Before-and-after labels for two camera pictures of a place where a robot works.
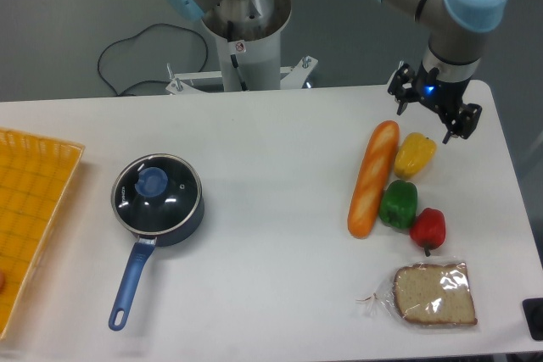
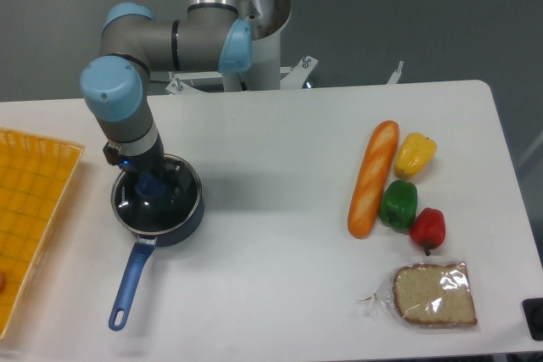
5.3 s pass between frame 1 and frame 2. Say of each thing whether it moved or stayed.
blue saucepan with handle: stayed
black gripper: moved
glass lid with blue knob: stayed
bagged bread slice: stayed
